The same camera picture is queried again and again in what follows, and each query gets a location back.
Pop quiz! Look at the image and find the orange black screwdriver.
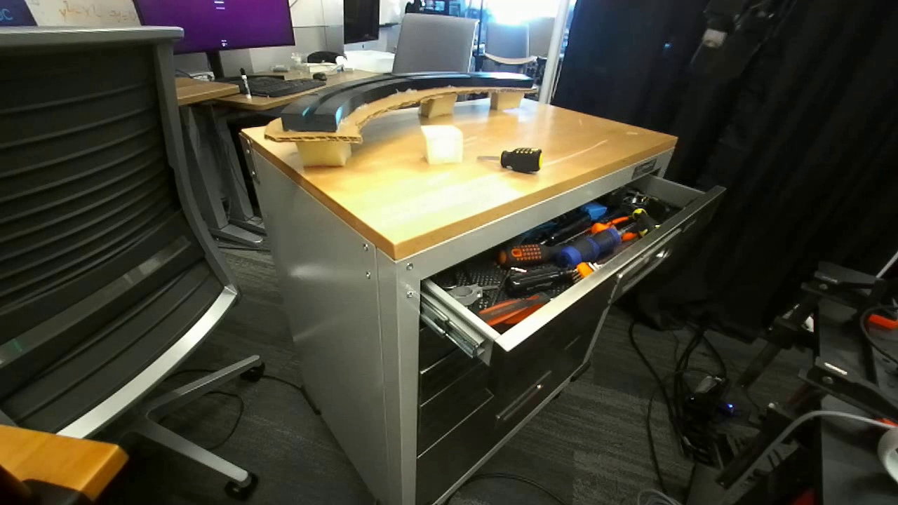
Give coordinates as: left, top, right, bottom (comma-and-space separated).
497, 242, 563, 269

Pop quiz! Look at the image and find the black yellow screwdriver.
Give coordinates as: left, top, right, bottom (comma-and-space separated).
477, 147, 543, 174

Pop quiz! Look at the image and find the open cabinet drawer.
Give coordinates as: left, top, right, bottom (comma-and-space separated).
420, 174, 727, 366

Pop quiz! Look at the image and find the blue black screwdriver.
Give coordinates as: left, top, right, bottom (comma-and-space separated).
554, 226, 625, 269

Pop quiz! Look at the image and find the closed cabinet drawer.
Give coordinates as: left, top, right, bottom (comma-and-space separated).
417, 319, 612, 460

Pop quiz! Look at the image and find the silver wrench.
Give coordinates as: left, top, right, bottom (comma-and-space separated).
445, 282, 485, 307

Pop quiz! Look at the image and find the white foam block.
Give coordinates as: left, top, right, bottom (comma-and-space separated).
420, 125, 464, 166

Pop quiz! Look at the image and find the grey tool cabinet wooden top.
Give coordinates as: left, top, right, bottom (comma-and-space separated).
240, 97, 727, 505

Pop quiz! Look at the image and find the curved cardboard sheet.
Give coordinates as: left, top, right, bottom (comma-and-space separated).
264, 84, 541, 144

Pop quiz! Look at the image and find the curved black plastic piece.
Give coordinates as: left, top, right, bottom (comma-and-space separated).
279, 71, 535, 134

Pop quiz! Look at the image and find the grey office chair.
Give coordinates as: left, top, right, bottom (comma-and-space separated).
391, 13, 480, 75

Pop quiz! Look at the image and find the pale office chair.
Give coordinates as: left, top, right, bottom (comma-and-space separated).
482, 21, 540, 76

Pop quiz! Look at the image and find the black keyboard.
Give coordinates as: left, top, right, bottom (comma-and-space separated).
234, 75, 328, 98

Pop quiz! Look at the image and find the dark monitor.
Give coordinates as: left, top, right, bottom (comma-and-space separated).
342, 0, 381, 46

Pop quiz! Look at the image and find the wooden office desk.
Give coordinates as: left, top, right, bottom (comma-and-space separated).
175, 67, 383, 248

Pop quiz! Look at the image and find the monitor with purple screen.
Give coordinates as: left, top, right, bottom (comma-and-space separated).
132, 0, 296, 78

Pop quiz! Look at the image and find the black curtain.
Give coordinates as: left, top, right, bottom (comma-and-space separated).
551, 0, 898, 339

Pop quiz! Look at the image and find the dark mesh office chair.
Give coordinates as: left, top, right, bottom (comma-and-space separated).
0, 27, 267, 501

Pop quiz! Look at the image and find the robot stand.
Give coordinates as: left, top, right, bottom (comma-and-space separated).
714, 261, 898, 505

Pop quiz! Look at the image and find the whiteboard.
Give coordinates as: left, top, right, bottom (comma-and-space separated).
25, 0, 142, 28

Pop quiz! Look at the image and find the wooden table corner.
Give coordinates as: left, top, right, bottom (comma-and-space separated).
0, 424, 130, 505

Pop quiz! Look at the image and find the orange handled tool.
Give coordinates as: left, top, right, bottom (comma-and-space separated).
477, 292, 552, 328

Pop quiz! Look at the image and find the long drawer handle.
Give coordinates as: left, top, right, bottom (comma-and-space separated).
494, 381, 555, 422

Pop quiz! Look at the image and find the silver drawer handle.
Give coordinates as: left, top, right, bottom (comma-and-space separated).
615, 226, 685, 295

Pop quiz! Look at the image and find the tangle of black cables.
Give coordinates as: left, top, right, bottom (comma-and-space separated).
627, 317, 739, 505

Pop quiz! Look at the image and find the white cable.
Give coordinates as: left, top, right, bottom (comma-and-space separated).
763, 410, 898, 458

